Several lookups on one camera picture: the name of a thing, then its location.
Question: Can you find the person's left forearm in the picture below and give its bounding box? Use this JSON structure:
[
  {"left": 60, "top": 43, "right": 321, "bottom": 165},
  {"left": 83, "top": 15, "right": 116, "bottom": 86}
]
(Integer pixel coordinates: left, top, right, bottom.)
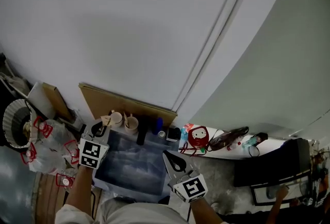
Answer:
[{"left": 63, "top": 165, "right": 94, "bottom": 210}]

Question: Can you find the person's white clothing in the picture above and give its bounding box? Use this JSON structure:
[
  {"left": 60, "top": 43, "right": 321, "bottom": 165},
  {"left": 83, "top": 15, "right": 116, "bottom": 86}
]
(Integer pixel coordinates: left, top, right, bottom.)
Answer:
[{"left": 55, "top": 196, "right": 190, "bottom": 224}]

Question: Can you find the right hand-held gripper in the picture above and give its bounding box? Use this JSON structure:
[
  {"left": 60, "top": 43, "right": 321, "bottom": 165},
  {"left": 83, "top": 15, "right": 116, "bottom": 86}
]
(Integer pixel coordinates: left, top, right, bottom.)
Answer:
[{"left": 162, "top": 150, "right": 209, "bottom": 204}]

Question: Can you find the blue bottle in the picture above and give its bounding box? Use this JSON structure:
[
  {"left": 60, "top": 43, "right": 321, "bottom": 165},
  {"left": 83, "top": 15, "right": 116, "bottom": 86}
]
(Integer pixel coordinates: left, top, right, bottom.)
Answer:
[{"left": 153, "top": 117, "right": 164, "bottom": 136}]

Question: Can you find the white foam board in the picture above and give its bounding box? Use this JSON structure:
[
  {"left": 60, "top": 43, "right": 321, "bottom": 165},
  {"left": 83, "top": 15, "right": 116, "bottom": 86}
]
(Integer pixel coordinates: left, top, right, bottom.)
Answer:
[{"left": 26, "top": 81, "right": 57, "bottom": 121}]

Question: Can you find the black tube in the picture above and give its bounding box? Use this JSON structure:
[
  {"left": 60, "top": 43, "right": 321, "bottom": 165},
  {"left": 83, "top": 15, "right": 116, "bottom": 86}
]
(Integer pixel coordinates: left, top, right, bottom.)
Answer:
[{"left": 136, "top": 124, "right": 148, "bottom": 146}]

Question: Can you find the beige cup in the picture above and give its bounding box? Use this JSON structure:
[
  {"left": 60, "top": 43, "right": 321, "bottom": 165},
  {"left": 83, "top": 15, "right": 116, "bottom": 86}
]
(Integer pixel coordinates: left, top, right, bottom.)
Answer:
[
  {"left": 124, "top": 114, "right": 140, "bottom": 135},
  {"left": 109, "top": 109, "right": 123, "bottom": 128}
]

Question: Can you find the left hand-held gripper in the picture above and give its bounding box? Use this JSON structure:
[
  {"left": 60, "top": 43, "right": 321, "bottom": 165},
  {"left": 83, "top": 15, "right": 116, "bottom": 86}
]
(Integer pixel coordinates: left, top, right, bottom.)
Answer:
[{"left": 78, "top": 119, "right": 111, "bottom": 169}]

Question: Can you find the white pleated basket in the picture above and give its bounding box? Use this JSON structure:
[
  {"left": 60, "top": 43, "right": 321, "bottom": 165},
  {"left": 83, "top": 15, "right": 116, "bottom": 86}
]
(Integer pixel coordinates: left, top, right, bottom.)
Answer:
[{"left": 2, "top": 98, "right": 38, "bottom": 148}]

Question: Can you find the large cardboard sheet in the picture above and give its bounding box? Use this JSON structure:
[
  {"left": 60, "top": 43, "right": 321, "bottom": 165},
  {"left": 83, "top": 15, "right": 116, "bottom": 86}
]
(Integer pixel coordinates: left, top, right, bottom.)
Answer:
[{"left": 78, "top": 83, "right": 178, "bottom": 129}]

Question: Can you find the person's right forearm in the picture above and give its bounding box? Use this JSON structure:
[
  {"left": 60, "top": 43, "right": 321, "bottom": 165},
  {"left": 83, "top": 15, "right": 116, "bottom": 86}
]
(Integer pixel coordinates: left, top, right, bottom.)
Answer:
[{"left": 189, "top": 196, "right": 234, "bottom": 224}]

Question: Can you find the red cord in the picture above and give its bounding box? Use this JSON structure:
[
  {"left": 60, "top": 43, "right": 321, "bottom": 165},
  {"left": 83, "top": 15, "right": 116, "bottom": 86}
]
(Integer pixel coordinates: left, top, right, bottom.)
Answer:
[{"left": 179, "top": 141, "right": 208, "bottom": 158}]

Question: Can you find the thin black cable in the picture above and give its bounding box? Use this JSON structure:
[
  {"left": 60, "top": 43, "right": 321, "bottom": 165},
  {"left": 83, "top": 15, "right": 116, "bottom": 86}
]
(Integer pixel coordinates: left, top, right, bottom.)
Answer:
[{"left": 89, "top": 183, "right": 96, "bottom": 220}]

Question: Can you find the narrow cardboard box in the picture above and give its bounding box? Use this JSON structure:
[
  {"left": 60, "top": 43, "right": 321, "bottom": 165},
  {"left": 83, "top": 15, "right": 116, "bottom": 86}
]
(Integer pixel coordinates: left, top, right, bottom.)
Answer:
[{"left": 42, "top": 82, "right": 75, "bottom": 123}]

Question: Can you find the white shelf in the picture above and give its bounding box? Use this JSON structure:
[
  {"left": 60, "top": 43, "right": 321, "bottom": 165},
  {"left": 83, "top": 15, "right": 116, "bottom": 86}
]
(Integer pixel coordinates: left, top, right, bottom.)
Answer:
[{"left": 179, "top": 123, "right": 288, "bottom": 161}]

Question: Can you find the blue grey mat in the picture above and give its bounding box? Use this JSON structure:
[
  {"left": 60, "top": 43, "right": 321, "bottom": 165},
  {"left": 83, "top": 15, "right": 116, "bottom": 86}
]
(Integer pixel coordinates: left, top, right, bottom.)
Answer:
[{"left": 93, "top": 127, "right": 172, "bottom": 197}]

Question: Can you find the black and white box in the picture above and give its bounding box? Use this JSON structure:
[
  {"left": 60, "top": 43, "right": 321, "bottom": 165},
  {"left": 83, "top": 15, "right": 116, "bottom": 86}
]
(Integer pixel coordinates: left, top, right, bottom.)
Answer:
[{"left": 166, "top": 127, "right": 182, "bottom": 143}]

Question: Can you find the teal plastic bottle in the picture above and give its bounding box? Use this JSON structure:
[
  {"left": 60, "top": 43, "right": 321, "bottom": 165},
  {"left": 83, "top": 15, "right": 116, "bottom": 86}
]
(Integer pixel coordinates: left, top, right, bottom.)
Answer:
[{"left": 241, "top": 136, "right": 259, "bottom": 149}]

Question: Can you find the teal packet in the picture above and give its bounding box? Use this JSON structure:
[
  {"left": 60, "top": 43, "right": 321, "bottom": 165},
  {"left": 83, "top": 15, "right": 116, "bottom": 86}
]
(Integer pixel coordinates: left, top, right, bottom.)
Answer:
[{"left": 179, "top": 123, "right": 194, "bottom": 142}]

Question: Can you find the dark plastic bag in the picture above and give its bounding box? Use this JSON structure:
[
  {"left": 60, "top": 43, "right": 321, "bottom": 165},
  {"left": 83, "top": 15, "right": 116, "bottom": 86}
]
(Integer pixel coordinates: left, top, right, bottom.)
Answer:
[{"left": 207, "top": 126, "right": 250, "bottom": 152}]

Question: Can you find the clear bottle red cap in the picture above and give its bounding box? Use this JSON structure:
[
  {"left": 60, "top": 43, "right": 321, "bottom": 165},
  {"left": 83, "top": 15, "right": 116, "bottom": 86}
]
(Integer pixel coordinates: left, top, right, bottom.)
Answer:
[{"left": 226, "top": 139, "right": 245, "bottom": 152}]

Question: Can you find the white framed tablet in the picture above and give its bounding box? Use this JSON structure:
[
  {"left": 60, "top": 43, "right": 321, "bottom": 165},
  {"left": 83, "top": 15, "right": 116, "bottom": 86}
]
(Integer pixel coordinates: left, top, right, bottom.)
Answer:
[{"left": 250, "top": 175, "right": 311, "bottom": 207}]

